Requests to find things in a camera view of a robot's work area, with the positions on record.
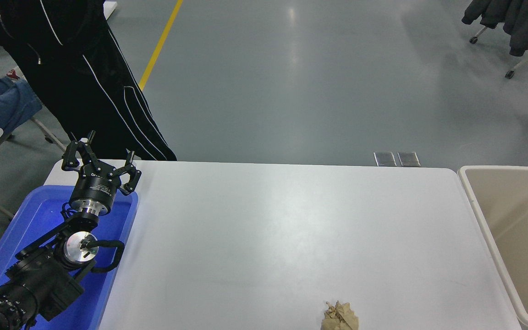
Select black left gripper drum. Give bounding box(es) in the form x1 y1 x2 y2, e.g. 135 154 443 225
71 172 121 206

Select crumpled tan paper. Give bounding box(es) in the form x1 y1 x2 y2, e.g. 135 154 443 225
321 300 359 330

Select white metal chair leg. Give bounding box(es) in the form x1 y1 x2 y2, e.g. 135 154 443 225
30 117 66 151

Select blue plastic tray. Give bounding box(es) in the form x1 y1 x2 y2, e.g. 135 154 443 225
0 185 139 330

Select standing person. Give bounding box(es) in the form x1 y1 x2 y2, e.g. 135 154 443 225
0 0 177 162

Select large pale plastic bin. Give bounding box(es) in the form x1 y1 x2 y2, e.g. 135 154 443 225
457 166 528 330

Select wheeled garment rack base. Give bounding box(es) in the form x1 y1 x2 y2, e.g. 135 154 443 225
469 25 528 79

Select dark hanging jackets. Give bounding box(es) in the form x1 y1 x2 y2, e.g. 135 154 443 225
461 0 528 57

